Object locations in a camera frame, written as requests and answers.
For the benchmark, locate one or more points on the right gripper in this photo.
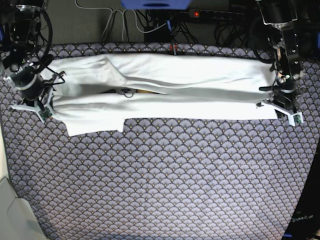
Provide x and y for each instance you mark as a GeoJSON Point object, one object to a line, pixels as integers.
{"type": "Point", "coordinates": [25, 77]}

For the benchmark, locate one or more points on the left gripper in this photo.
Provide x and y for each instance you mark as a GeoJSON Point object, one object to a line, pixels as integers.
{"type": "Point", "coordinates": [282, 93]}

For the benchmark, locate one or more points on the white printed T-shirt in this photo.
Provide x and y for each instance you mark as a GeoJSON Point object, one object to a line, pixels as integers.
{"type": "Point", "coordinates": [101, 92]}

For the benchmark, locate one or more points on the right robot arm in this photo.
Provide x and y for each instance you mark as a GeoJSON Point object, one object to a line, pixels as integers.
{"type": "Point", "coordinates": [26, 35]}

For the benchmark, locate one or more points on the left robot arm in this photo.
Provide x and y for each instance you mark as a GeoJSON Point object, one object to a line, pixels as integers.
{"type": "Point", "coordinates": [280, 16]}

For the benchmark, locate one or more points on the red clamp on table edge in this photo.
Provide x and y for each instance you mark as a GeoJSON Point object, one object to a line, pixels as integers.
{"type": "Point", "coordinates": [173, 49]}

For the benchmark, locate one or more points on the black power strip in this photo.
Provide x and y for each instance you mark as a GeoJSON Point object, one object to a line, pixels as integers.
{"type": "Point", "coordinates": [214, 14]}

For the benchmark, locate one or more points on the blue box at top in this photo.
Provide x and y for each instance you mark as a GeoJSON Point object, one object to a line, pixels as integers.
{"type": "Point", "coordinates": [155, 4]}

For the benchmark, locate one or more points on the grey plastic bin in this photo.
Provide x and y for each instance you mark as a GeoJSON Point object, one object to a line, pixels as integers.
{"type": "Point", "coordinates": [17, 220]}

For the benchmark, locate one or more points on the patterned purple table cloth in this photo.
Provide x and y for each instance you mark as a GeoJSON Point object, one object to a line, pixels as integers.
{"type": "Point", "coordinates": [170, 178]}

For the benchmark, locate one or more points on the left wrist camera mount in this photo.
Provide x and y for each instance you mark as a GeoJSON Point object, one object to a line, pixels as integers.
{"type": "Point", "coordinates": [294, 118]}

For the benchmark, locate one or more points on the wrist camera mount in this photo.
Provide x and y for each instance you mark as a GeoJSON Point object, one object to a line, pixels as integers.
{"type": "Point", "coordinates": [294, 118]}
{"type": "Point", "coordinates": [37, 107]}

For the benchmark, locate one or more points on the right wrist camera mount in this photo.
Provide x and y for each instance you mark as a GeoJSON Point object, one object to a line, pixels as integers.
{"type": "Point", "coordinates": [37, 107]}

